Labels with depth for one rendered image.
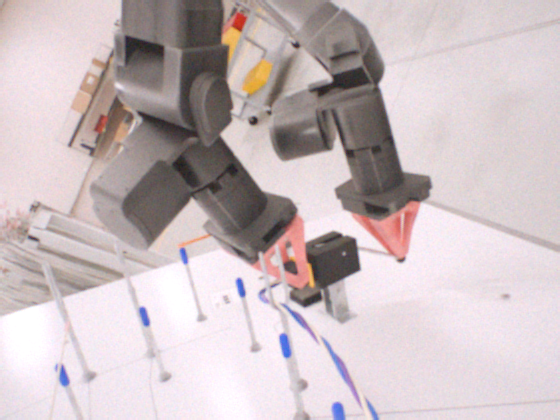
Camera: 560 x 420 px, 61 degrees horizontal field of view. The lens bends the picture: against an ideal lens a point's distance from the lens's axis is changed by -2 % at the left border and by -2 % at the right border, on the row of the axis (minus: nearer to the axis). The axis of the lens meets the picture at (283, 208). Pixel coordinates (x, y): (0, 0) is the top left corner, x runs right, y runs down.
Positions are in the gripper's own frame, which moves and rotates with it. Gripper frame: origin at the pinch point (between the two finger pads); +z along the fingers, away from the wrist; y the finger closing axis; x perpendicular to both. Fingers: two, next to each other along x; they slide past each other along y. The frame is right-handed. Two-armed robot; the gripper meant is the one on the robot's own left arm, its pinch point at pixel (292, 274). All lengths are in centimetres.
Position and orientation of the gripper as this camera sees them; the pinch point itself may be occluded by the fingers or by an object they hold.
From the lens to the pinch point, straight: 51.9
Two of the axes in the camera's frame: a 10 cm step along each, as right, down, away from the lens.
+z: 5.3, 7.1, 4.6
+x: 6.8, -6.8, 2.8
